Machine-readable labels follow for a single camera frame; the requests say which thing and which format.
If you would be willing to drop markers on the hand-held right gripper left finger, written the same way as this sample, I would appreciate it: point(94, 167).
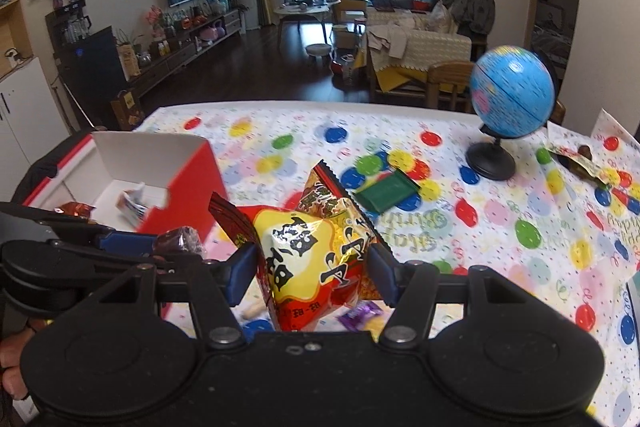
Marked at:
point(242, 274)

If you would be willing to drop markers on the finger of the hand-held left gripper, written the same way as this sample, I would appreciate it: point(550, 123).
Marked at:
point(130, 243)
point(90, 264)

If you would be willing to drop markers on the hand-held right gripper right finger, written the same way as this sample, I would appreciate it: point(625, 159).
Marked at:
point(382, 274)

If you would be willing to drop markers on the blue white snack packet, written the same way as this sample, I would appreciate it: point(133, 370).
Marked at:
point(134, 207)

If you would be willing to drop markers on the beige sausage stick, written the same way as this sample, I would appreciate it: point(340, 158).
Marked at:
point(254, 311)

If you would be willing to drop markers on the dark brown candy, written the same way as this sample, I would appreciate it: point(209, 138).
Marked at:
point(177, 241)

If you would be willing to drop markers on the orange foil snack bag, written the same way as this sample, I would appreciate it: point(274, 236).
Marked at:
point(75, 211)

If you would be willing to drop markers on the red yellow snack bag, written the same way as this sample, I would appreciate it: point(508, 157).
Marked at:
point(305, 257)

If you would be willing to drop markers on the red cardboard box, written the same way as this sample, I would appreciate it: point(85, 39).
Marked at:
point(190, 197)

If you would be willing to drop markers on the green snack packet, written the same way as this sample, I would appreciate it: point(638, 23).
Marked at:
point(387, 192)

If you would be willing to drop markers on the person's left hand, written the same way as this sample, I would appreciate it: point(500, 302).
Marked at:
point(12, 367)

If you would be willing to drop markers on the purple wrapped candy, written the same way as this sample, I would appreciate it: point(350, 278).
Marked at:
point(360, 316)

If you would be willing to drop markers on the black jacket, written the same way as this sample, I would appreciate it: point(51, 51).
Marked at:
point(45, 162)

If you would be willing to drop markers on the balloon print tablecloth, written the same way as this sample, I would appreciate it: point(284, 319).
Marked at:
point(500, 247)

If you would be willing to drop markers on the brown paper bag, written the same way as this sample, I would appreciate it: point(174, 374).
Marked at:
point(127, 109)

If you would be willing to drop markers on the white cabinet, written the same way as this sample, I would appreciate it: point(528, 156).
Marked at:
point(25, 122)

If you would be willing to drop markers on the black cabinet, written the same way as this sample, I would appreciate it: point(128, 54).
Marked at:
point(95, 72)

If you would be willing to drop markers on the wooden television cabinet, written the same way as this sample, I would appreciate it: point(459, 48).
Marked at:
point(170, 59)

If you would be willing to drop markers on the wooden chair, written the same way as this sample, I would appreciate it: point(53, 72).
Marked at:
point(450, 82)

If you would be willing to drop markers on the clear water bottle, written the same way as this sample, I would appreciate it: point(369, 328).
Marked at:
point(350, 69)

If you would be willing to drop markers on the dark green snack wrapper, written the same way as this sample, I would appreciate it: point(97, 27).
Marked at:
point(575, 162)

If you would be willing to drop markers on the blue desk globe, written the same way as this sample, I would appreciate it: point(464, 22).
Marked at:
point(512, 92)

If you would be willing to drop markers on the sofa with cream cover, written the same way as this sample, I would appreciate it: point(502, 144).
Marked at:
point(430, 52)

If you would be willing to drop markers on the small round grey stool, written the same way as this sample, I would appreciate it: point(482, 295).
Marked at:
point(319, 51)

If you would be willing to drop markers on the round coffee table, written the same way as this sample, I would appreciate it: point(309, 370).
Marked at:
point(300, 11)

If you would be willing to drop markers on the pile of dark clothes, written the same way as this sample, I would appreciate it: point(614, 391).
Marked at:
point(472, 4)

